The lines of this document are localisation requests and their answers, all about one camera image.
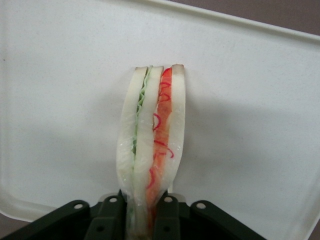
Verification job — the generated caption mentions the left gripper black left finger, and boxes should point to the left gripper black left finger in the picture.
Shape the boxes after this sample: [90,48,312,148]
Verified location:
[0,191,129,240]

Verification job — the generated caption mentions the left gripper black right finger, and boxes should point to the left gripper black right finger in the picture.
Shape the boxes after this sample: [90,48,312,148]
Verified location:
[152,193,266,240]

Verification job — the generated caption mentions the triangular sandwich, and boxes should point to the triangular sandwich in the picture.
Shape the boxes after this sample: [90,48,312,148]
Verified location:
[115,63,187,240]

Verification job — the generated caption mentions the cream rectangular tray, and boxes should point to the cream rectangular tray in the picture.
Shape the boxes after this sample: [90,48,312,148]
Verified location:
[0,0,320,240]

